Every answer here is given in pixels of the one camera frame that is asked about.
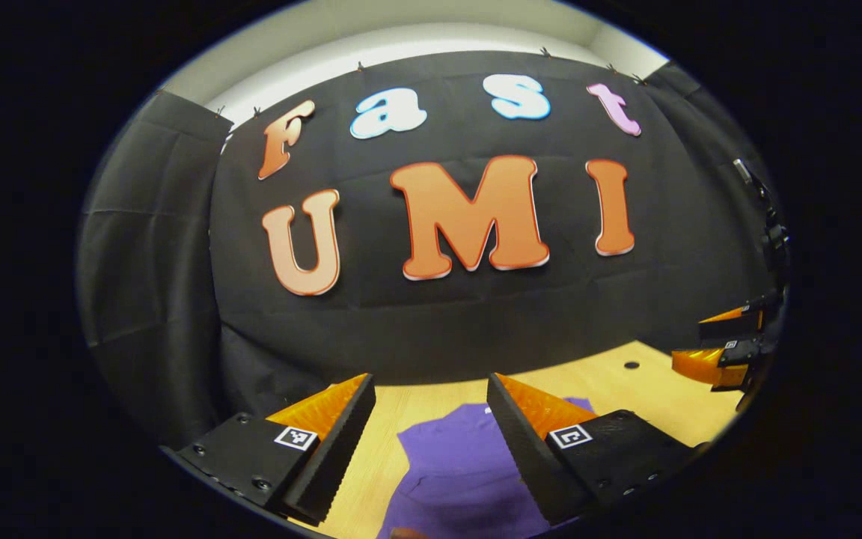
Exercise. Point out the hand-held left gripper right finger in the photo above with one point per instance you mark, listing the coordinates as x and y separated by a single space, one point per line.
522 449

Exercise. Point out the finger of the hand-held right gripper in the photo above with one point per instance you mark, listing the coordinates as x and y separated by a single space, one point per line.
711 367
734 326

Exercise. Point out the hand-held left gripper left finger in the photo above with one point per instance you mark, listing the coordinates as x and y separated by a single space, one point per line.
334 457

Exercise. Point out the purple shirt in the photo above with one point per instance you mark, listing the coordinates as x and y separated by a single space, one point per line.
453 471

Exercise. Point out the black backdrop cloth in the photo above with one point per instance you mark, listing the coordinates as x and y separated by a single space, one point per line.
438 329

